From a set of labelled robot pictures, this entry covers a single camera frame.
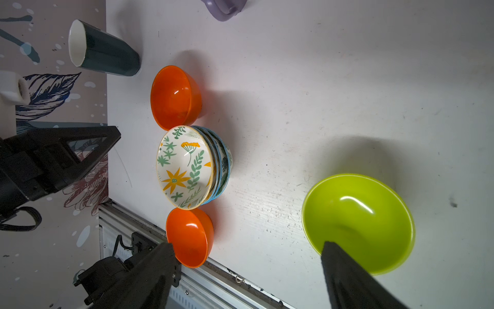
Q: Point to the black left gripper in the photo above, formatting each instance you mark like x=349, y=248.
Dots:
x=41, y=161

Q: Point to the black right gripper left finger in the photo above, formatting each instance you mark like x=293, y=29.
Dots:
x=147, y=285

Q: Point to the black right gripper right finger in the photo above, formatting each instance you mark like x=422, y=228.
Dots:
x=351, y=286

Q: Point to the yellow flower ceramic bowl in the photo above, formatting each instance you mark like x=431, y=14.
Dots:
x=186, y=166

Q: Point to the blue yellow patterned bowl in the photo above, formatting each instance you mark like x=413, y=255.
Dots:
x=226, y=161

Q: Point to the lime green plastic bowl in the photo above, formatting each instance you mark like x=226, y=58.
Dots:
x=364, y=216

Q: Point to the orange plastic bowl front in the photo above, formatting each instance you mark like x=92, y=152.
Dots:
x=191, y=234

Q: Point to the orange plastic bowl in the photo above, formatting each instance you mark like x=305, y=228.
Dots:
x=175, y=98
x=191, y=234

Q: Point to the dark green faceted cup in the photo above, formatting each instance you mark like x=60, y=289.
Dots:
x=96, y=50

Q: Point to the orange plastic bowl rear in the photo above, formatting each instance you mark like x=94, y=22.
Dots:
x=175, y=98

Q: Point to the purple ceramic mug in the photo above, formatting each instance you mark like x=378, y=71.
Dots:
x=223, y=10

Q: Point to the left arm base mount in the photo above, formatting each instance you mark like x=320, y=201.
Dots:
x=106, y=272

